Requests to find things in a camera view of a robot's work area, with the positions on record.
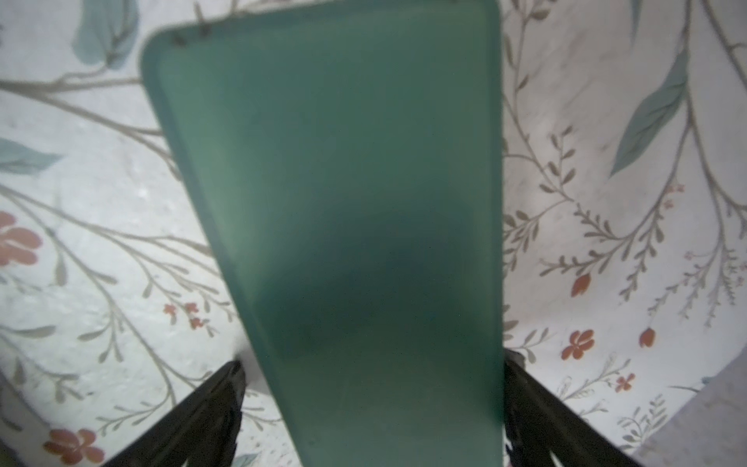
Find floral table mat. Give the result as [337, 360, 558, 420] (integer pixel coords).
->
[1, 1, 746, 466]

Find green pencil case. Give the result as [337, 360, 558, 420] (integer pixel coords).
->
[141, 1, 503, 466]

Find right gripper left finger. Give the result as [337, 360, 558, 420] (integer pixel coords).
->
[106, 360, 246, 467]

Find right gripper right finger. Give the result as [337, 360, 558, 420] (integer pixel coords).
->
[503, 348, 638, 467]

